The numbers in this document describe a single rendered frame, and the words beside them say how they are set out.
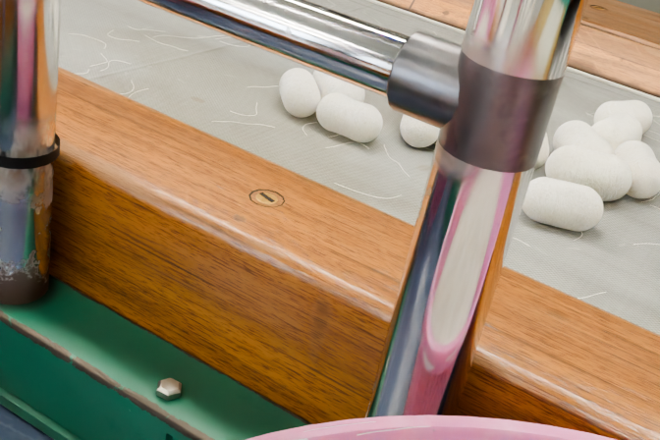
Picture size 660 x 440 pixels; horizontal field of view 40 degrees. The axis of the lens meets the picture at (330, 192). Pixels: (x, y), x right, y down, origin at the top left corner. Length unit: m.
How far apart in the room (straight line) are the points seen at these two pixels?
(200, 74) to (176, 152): 0.14
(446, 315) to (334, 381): 0.07
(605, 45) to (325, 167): 0.27
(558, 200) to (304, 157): 0.11
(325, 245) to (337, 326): 0.03
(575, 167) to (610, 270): 0.06
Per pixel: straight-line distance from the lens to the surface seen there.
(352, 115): 0.41
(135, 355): 0.31
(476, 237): 0.21
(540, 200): 0.38
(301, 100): 0.42
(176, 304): 0.31
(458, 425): 0.22
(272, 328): 0.29
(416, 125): 0.42
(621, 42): 0.61
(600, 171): 0.41
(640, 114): 0.50
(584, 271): 0.37
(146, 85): 0.44
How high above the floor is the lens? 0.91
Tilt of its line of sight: 27 degrees down
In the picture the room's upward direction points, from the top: 12 degrees clockwise
